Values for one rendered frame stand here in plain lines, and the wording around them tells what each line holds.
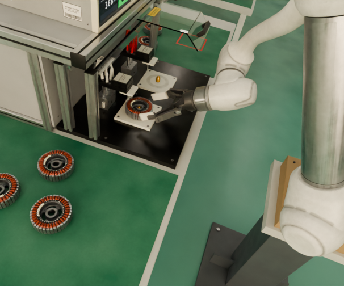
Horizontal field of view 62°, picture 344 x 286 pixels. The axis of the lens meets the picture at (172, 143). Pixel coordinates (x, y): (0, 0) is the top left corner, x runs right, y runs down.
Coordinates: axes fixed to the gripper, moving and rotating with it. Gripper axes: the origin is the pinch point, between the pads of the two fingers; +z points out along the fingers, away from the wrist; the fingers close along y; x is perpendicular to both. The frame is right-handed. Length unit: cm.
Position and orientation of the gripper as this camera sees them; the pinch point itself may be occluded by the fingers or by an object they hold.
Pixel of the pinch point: (149, 106)
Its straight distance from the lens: 114.4
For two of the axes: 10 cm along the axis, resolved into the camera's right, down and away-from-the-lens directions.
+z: -9.0, 0.7, 4.4
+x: -3.4, -7.4, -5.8
